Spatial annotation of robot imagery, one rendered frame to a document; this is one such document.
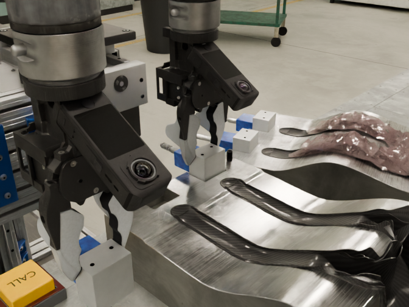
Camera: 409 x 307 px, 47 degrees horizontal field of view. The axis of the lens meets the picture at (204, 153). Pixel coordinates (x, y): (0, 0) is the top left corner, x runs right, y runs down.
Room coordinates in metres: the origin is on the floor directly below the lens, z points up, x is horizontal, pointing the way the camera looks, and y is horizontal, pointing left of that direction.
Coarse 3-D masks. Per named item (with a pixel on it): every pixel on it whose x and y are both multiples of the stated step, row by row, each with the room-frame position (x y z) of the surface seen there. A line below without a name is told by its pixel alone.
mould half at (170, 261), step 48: (192, 192) 0.62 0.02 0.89; (288, 192) 0.63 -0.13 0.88; (144, 240) 0.51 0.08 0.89; (192, 240) 0.51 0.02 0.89; (288, 240) 0.50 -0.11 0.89; (336, 240) 0.46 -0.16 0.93; (384, 240) 0.45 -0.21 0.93; (144, 288) 0.51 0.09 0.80; (192, 288) 0.44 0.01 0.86; (240, 288) 0.40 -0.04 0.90; (288, 288) 0.38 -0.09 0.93; (336, 288) 0.37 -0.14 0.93
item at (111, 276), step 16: (80, 240) 0.44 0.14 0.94; (112, 240) 0.42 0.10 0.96; (80, 256) 0.39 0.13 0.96; (96, 256) 0.39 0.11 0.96; (112, 256) 0.39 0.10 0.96; (128, 256) 0.40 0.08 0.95; (80, 272) 0.38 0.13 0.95; (96, 272) 0.37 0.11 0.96; (112, 272) 0.38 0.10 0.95; (128, 272) 0.39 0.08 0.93; (80, 288) 0.38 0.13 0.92; (96, 288) 0.36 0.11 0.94; (112, 288) 0.38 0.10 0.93; (128, 288) 0.39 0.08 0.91; (96, 304) 0.36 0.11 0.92; (112, 304) 0.38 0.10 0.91
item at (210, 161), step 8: (160, 144) 0.76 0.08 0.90; (168, 144) 0.76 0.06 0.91; (208, 144) 0.71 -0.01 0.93; (176, 152) 0.71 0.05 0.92; (200, 152) 0.68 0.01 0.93; (208, 152) 0.68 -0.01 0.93; (216, 152) 0.68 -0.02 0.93; (224, 152) 0.69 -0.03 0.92; (176, 160) 0.71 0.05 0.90; (200, 160) 0.66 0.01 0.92; (208, 160) 0.66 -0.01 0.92; (216, 160) 0.68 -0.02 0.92; (224, 160) 0.69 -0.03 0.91; (184, 168) 0.69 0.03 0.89; (192, 168) 0.68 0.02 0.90; (200, 168) 0.66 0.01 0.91; (208, 168) 0.66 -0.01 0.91; (216, 168) 0.68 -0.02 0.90; (224, 168) 0.69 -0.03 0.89; (200, 176) 0.66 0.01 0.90; (208, 176) 0.66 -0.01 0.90
